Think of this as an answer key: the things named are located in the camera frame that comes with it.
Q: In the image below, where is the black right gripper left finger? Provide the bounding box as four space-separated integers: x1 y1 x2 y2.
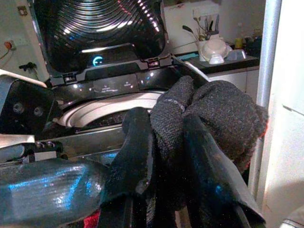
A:
98 107 157 228

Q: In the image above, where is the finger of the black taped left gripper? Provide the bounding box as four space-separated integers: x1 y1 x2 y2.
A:
0 158 110 228

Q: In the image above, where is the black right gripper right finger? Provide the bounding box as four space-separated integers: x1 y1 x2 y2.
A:
182 115 266 228

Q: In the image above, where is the black knitted cloth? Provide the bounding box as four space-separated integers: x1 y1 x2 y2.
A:
150 75 269 211

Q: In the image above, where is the black top-load washing machine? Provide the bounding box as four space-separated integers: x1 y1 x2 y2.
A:
35 54 211 167

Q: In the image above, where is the red cloth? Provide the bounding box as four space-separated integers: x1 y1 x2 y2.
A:
83 210 101 228

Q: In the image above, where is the white base cabinet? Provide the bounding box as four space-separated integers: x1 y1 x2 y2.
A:
206 67 260 102

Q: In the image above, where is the white door panel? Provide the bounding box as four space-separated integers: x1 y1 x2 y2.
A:
257 0 304 228

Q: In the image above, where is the black ribbed washer lid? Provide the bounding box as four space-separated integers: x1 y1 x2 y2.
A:
32 0 172 80

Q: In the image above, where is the black kitchen counter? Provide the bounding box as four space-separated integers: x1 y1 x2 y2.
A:
174 54 260 75

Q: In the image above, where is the small white bowl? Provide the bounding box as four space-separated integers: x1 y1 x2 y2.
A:
208 54 225 66

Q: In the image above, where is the clear plastic container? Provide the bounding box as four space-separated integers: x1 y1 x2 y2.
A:
225 49 247 61

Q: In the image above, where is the white utensil holder cup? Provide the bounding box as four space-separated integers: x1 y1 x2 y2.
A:
196 39 208 62

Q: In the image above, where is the silver vertical pipe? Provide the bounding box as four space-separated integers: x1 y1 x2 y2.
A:
248 0 283 199

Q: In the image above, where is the dark kitchen appliance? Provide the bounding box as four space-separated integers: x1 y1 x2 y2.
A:
244 35 262 57

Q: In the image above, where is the black wall tap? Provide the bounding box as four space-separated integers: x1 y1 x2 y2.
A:
18 61 38 72

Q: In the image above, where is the grey washer drum ring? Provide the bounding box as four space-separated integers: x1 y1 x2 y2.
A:
56 91 166 129

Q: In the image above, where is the orange wall valve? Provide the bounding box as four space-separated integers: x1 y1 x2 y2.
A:
4 40 17 51

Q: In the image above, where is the metal wall bracket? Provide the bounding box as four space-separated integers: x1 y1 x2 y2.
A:
17 5 29 17

